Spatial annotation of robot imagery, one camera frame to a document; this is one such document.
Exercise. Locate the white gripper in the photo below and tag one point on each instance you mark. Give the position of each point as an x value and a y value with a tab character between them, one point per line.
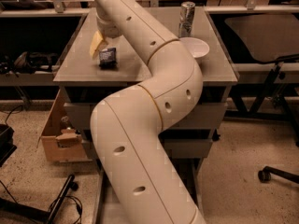
108	29

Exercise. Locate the dark blue rxbar wrapper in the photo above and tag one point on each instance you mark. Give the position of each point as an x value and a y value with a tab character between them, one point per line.
107	58

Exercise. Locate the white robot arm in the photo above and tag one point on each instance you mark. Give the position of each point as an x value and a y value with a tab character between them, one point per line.
126	124

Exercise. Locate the grey top drawer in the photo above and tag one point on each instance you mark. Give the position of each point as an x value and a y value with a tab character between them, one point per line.
205	116

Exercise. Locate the grey middle drawer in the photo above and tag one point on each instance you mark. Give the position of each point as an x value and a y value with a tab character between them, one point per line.
187	148

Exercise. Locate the grey open bottom drawer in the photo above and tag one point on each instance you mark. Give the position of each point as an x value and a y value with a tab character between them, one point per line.
110	211

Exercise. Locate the black headphones on shelf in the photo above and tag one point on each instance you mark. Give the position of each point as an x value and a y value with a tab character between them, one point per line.
30	62

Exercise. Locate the silver drink can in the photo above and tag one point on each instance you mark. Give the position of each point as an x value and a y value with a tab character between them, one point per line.
187	10

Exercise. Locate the white ceramic bowl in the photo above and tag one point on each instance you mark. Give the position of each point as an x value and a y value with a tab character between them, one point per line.
197	47

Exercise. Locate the open cardboard box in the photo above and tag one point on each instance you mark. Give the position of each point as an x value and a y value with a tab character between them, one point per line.
59	139

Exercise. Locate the black equipment at left edge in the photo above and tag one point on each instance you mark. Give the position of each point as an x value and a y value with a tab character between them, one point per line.
6	143

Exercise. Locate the black office chair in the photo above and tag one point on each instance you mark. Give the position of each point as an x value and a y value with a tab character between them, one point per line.
269	39

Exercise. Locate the black stand with cable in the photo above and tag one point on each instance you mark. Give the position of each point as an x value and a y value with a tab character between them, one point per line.
45	217

